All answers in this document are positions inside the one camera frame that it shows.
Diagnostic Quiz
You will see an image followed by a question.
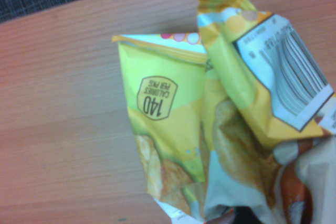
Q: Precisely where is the yellow white Lays chip bag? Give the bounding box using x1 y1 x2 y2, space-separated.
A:
111 0 336 224

